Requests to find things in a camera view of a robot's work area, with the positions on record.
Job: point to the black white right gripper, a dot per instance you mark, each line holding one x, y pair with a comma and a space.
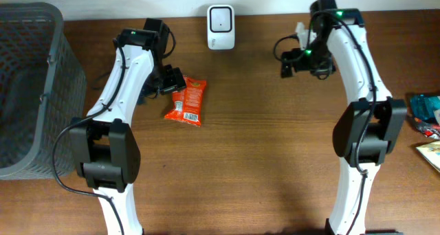
287, 63

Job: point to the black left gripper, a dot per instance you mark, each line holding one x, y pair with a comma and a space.
173, 82

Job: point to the red Hacks candy bag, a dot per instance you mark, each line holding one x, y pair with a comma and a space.
188, 102

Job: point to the blue mouthwash bottle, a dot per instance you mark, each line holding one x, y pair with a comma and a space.
423, 107

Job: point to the black red snack packet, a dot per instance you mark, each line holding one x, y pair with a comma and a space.
427, 129

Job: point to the beige wet wipes pack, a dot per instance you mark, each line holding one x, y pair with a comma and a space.
430, 153

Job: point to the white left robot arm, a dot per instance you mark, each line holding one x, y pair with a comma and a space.
106, 154

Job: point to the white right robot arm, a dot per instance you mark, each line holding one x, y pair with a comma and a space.
367, 131

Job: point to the white barcode scanner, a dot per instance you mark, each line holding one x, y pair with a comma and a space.
220, 27

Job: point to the grey plastic mesh basket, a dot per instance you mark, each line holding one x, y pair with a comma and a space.
43, 87

